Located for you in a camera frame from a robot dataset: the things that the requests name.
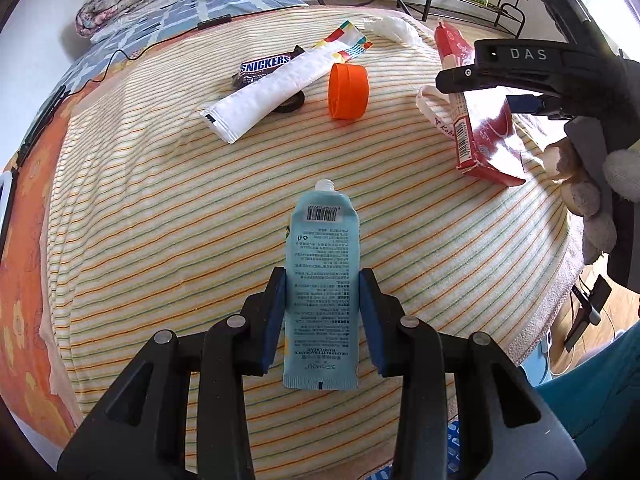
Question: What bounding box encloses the brown chocolate bar wrapper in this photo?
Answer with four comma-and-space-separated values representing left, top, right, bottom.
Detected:
231, 47, 306, 88

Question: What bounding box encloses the beige fleece blanket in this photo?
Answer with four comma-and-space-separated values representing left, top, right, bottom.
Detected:
515, 110, 586, 366

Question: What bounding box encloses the black ring lid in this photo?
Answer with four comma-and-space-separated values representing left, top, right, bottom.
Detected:
272, 91, 306, 115

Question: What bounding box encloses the black cable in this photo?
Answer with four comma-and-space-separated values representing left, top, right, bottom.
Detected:
62, 49, 166, 98

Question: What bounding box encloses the crumpled white tissue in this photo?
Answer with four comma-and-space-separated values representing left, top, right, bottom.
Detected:
362, 15, 423, 46

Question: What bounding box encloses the orange printed bedsheet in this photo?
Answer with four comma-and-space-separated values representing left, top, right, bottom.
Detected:
0, 45, 101, 436

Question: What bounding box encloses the red paper box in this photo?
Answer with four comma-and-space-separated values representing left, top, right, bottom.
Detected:
434, 20, 528, 187

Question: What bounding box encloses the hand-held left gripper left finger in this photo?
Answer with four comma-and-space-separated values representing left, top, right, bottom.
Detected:
57, 267, 288, 480

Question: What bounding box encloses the white paper loop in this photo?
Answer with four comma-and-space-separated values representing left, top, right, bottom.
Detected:
416, 85, 458, 141

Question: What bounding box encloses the striped cream blanket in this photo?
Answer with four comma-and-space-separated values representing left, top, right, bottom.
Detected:
42, 5, 576, 480

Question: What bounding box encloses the long black bar device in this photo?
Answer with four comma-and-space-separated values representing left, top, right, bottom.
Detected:
20, 85, 68, 161

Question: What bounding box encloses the blue patterned sheet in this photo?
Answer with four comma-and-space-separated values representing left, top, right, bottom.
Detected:
50, 0, 308, 96

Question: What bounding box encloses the teal clothing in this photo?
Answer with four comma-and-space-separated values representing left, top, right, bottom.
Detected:
535, 320, 640, 461

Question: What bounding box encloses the brown plush toy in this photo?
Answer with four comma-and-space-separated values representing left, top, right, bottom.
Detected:
544, 137, 618, 263

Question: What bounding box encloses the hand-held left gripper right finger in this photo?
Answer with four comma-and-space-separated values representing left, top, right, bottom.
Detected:
357, 267, 586, 480

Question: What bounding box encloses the orange plastic cap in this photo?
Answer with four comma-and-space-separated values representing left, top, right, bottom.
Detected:
327, 61, 371, 121

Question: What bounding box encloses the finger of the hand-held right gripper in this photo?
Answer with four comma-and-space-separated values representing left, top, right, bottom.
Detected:
520, 0, 601, 46
435, 39, 626, 116

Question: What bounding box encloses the light blue hand cream tube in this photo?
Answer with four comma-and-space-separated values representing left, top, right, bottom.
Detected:
282, 178, 362, 392

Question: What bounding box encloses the white-framed tablet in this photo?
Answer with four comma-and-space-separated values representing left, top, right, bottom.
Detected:
0, 170, 20, 261

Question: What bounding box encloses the long white colourful-tipped packet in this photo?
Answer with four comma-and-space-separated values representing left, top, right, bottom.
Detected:
200, 20, 375, 145

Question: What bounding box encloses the black device with cable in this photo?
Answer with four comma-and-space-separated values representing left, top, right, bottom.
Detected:
565, 275, 613, 351

